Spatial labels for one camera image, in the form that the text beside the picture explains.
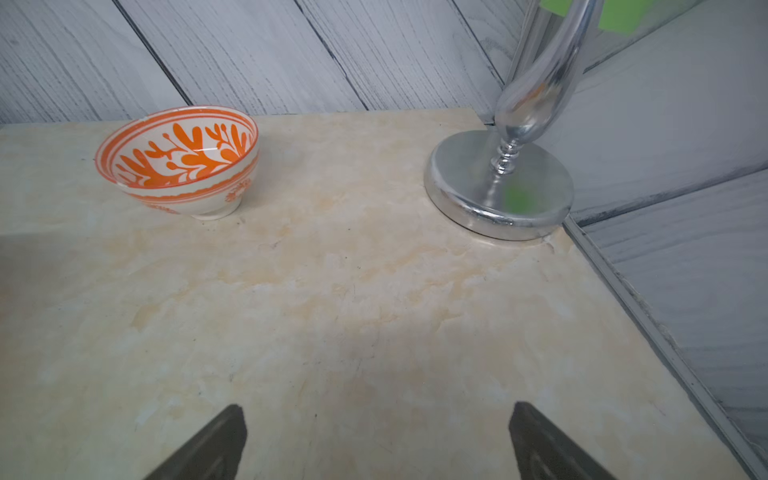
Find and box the orange patterned ceramic bowl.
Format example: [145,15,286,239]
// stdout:
[94,106,260,221]

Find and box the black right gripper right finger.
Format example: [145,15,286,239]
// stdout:
[508,401,616,480]

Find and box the green cup on stand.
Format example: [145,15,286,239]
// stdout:
[538,0,656,36]

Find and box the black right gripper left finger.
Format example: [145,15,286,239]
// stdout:
[146,404,247,480]

